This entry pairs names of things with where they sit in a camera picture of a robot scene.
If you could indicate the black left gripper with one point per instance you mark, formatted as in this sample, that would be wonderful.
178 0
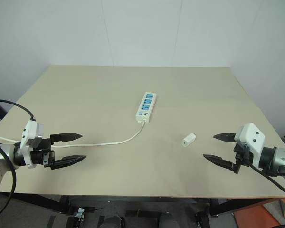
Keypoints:
41 158

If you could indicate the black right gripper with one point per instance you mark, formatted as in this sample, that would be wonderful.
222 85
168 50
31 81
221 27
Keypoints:
245 155

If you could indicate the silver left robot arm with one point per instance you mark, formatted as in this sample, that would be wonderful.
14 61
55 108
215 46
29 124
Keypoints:
17 156

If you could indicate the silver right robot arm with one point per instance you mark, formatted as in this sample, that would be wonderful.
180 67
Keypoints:
283 159

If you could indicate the white plug adapter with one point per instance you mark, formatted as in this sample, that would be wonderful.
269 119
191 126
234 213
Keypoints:
188 140

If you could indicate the white power strip blue sockets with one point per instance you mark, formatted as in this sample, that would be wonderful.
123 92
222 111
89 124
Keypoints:
146 105

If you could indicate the orange floor mat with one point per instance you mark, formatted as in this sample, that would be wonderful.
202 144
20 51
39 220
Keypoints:
259 217

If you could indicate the dark rounded shape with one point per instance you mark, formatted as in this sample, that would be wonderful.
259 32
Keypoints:
112 222

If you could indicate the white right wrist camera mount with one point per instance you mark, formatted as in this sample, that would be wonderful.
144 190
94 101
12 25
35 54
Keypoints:
251 137

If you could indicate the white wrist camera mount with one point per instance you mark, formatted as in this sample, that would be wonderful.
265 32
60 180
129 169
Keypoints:
251 137
30 129

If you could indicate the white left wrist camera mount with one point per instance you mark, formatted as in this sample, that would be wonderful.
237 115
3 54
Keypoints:
30 129

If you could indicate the metal caster bracket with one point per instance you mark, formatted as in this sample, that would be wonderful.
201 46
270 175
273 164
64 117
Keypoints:
79 212

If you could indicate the black table frame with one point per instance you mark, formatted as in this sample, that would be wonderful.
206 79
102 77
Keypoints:
137 198

